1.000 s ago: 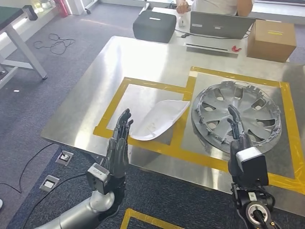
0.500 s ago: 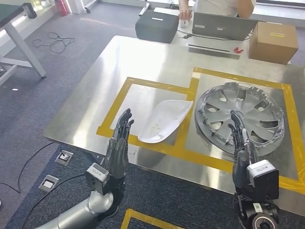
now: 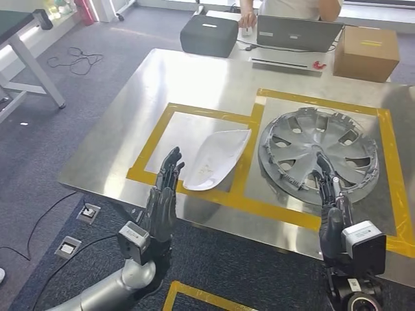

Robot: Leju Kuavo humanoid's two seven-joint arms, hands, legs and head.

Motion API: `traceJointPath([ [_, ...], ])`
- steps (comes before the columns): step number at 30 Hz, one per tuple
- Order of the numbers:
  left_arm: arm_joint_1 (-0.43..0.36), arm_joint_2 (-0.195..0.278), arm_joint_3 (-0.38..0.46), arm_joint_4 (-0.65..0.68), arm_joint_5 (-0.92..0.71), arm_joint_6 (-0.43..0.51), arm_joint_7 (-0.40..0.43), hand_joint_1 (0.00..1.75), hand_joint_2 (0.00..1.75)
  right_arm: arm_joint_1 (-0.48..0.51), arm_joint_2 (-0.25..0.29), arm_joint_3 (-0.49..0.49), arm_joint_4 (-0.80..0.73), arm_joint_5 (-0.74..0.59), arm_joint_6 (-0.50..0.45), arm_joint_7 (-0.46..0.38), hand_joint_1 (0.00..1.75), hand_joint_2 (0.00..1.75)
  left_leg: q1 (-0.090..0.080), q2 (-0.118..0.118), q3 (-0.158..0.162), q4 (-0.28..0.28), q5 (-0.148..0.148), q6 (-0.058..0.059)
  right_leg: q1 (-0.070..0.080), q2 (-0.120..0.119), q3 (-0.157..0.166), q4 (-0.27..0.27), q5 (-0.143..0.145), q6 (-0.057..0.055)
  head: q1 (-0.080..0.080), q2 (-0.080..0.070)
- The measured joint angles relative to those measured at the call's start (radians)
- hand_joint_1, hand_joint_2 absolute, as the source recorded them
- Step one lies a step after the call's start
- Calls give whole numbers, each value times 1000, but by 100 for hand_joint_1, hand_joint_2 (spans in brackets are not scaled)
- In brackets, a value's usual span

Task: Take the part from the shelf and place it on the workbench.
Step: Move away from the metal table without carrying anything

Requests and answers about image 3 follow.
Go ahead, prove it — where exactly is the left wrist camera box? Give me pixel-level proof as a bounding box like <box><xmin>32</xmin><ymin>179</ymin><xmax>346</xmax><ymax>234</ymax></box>
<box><xmin>117</xmin><ymin>221</ymin><xmax>151</xmax><ymax>266</ymax></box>

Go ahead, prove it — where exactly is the white leg dark top desk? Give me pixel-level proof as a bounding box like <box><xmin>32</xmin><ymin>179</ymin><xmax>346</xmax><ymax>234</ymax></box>
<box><xmin>0</xmin><ymin>8</ymin><xmax>67</xmax><ymax>125</ymax></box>

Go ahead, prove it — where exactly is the grey plastic wheel hubcap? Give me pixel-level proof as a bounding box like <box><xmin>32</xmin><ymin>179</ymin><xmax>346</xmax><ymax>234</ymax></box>
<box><xmin>258</xmin><ymin>107</ymin><xmax>379</xmax><ymax>206</ymax></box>

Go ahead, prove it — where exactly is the white flat tray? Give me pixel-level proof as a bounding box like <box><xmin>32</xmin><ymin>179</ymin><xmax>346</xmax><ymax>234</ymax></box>
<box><xmin>249</xmin><ymin>56</ymin><xmax>322</xmax><ymax>73</ymax></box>

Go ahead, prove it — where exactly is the person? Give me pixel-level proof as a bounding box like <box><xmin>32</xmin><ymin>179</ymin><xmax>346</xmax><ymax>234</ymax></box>
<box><xmin>238</xmin><ymin>0</ymin><xmax>345</xmax><ymax>29</ymax></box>

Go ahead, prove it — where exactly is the black carry case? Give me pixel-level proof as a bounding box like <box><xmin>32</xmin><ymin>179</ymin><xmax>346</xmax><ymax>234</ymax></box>
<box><xmin>180</xmin><ymin>14</ymin><xmax>240</xmax><ymax>59</ymax></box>

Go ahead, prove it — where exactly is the white office desk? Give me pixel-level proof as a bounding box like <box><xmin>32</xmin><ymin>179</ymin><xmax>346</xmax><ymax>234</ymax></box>
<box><xmin>206</xmin><ymin>9</ymin><xmax>401</xmax><ymax>84</ymax></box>

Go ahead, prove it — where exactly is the metal floor socket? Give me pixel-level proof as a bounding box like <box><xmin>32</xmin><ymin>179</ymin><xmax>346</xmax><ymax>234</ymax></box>
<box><xmin>76</xmin><ymin>203</ymin><xmax>101</xmax><ymax>225</ymax></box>
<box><xmin>54</xmin><ymin>236</ymin><xmax>82</xmax><ymax>260</ymax></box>

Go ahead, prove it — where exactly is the person's right hand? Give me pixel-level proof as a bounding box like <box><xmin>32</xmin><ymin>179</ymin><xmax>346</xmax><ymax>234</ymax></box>
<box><xmin>239</xmin><ymin>10</ymin><xmax>258</xmax><ymax>29</ymax></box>

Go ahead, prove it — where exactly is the black box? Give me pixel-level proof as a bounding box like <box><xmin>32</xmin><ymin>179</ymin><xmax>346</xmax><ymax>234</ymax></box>
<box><xmin>33</xmin><ymin>8</ymin><xmax>54</xmax><ymax>31</ymax></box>

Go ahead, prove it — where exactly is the steel workbench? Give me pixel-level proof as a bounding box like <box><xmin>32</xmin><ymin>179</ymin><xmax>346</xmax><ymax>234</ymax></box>
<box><xmin>57</xmin><ymin>48</ymin><xmax>415</xmax><ymax>289</ymax></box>

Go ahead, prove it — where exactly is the black cable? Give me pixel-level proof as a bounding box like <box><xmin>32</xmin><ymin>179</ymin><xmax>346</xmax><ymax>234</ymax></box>
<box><xmin>47</xmin><ymin>46</ymin><xmax>104</xmax><ymax>77</ymax></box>
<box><xmin>30</xmin><ymin>233</ymin><xmax>119</xmax><ymax>311</ymax></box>

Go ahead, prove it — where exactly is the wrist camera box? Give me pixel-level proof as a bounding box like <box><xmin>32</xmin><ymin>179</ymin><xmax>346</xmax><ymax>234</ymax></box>
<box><xmin>341</xmin><ymin>220</ymin><xmax>387</xmax><ymax>277</ymax></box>
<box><xmin>117</xmin><ymin>221</ymin><xmax>151</xmax><ymax>266</ymax></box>

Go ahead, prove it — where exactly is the white plastic shell part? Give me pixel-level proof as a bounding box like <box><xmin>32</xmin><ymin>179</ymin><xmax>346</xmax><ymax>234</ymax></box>
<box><xmin>183</xmin><ymin>128</ymin><xmax>252</xmax><ymax>192</ymax></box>

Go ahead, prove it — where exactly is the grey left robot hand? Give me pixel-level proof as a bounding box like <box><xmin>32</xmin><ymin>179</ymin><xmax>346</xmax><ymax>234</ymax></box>
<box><xmin>140</xmin><ymin>147</ymin><xmax>185</xmax><ymax>244</ymax></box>

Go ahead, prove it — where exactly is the brown cardboard box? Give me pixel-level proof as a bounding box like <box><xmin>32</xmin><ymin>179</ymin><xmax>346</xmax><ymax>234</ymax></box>
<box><xmin>333</xmin><ymin>25</ymin><xmax>400</xmax><ymax>83</ymax></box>

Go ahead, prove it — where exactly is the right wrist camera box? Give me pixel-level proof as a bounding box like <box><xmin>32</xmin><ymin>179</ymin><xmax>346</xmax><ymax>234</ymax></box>
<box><xmin>341</xmin><ymin>220</ymin><xmax>387</xmax><ymax>277</ymax></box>

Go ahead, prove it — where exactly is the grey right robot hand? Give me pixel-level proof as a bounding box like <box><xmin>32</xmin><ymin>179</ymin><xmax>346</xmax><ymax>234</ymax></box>
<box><xmin>313</xmin><ymin>151</ymin><xmax>354</xmax><ymax>265</ymax></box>

